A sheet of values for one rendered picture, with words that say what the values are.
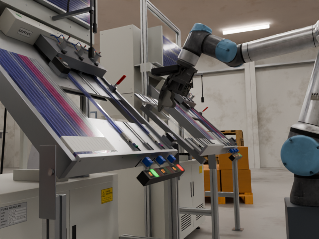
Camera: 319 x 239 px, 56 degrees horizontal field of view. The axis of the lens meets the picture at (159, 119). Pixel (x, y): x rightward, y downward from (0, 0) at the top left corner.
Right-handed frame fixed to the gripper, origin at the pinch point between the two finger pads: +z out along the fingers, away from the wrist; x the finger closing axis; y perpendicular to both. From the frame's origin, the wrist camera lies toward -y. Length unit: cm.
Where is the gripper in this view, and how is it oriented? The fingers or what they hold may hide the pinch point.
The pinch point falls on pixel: (158, 107)
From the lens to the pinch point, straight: 119.1
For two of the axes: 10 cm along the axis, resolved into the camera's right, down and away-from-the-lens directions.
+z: -4.3, 8.9, 1.3
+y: 8.0, 4.5, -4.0
